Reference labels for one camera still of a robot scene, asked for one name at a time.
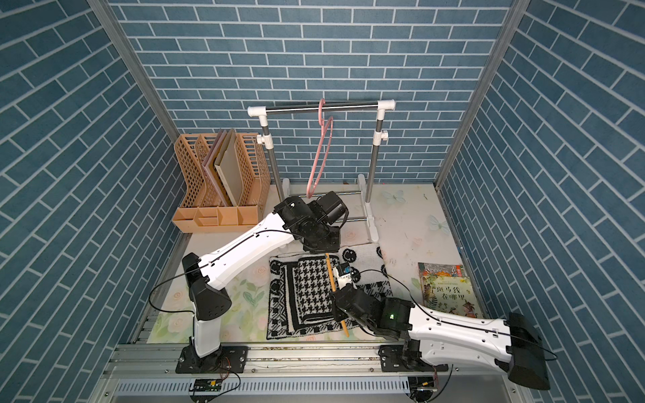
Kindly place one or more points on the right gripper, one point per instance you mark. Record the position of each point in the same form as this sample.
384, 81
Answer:
337, 310

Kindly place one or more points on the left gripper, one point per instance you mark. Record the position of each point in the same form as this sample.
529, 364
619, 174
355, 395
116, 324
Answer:
333, 247

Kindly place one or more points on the smiley face grey scarf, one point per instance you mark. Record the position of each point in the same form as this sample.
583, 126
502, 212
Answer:
322, 287

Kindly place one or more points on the pink clothes hanger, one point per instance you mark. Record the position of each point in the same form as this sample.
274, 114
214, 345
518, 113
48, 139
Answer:
323, 148

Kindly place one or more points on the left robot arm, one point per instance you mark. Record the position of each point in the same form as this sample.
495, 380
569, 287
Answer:
312, 223

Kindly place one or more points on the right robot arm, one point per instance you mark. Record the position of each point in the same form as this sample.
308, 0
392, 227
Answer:
511, 345

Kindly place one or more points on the colourful picture book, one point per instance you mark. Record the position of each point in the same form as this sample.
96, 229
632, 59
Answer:
446, 288

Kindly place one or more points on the white steel clothes rack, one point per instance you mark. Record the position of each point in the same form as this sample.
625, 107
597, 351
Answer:
366, 183

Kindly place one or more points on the beige folder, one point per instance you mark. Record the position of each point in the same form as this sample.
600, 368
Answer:
228, 168

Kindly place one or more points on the orange plastic file organizer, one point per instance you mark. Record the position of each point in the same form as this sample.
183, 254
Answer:
200, 211

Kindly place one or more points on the purple folder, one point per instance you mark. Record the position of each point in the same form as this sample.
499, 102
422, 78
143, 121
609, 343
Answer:
211, 172

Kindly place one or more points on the left green circuit board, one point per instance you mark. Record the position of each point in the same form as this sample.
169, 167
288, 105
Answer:
206, 386

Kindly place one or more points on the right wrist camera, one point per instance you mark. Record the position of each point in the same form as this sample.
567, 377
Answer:
344, 275

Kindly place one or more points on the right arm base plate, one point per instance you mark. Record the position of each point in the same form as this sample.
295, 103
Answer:
398, 358

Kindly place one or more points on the aluminium mounting rail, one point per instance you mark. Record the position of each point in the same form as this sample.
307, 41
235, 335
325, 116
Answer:
307, 372

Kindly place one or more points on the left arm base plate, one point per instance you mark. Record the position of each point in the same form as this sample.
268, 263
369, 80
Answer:
227, 358

